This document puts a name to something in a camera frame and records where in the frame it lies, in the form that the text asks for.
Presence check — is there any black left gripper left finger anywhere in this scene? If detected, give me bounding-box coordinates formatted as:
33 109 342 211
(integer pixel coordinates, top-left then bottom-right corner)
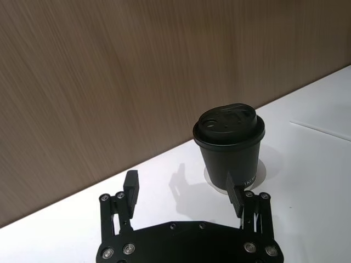
95 170 140 260

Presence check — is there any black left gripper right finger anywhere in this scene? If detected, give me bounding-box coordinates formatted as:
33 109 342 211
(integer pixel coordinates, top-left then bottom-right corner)
226 171 285 261

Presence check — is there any white round coaster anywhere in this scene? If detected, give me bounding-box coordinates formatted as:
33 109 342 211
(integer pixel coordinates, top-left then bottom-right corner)
204 161 268 192

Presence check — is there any black paper cup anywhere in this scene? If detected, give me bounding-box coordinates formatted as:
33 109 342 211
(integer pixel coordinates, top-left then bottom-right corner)
196 138 263 192

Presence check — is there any black plastic cup lid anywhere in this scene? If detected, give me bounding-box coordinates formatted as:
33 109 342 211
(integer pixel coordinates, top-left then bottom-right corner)
193 102 265 147

